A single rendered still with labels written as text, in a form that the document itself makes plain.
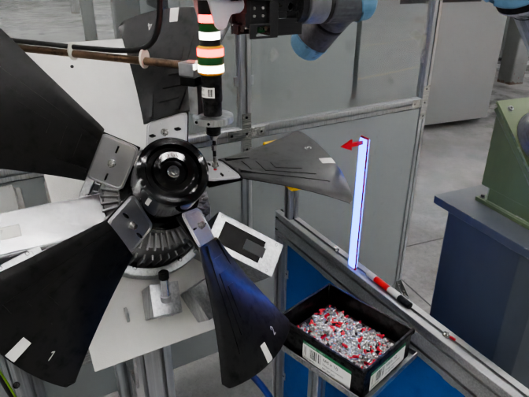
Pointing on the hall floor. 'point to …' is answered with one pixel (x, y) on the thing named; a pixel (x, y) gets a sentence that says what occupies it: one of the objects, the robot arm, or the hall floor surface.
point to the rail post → (282, 312)
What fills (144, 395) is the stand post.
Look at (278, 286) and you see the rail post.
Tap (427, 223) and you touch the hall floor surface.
